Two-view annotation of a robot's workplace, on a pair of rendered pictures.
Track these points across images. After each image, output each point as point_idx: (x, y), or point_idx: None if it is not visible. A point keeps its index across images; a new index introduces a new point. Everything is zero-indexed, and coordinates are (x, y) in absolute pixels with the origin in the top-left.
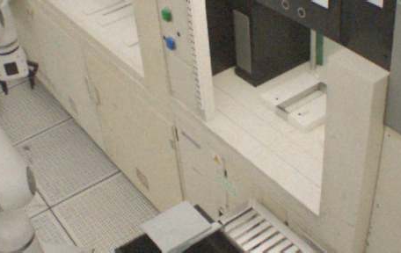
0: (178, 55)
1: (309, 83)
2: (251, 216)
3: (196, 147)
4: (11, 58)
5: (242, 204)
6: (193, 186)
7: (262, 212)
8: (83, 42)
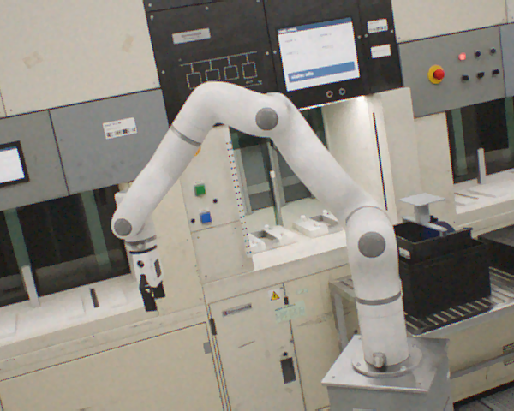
0: (212, 226)
1: (248, 235)
2: (349, 281)
3: (245, 311)
4: (156, 253)
5: (334, 283)
6: (241, 373)
7: (346, 277)
8: None
